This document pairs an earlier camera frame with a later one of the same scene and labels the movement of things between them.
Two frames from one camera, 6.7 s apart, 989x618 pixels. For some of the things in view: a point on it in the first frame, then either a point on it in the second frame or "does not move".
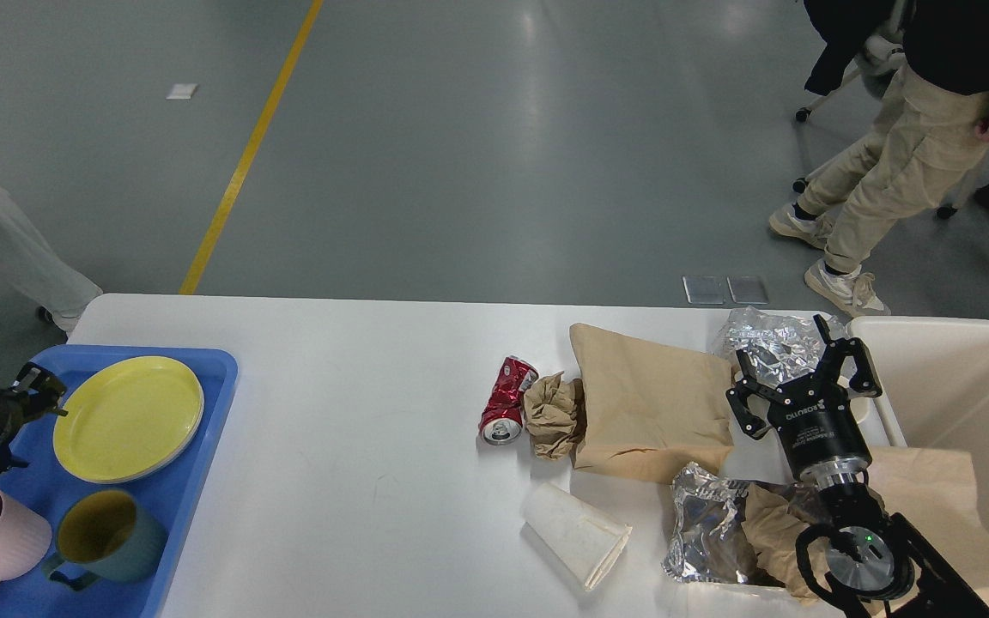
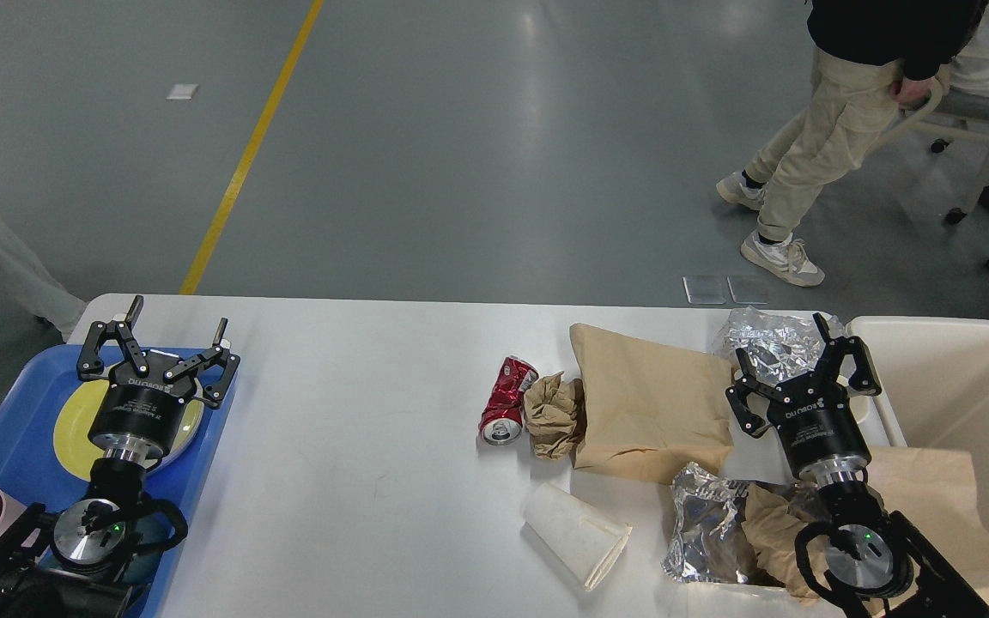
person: (925, 153) to (871, 58)
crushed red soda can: (501, 419) does not move
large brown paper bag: (646, 410) does not move
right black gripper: (818, 432) does not move
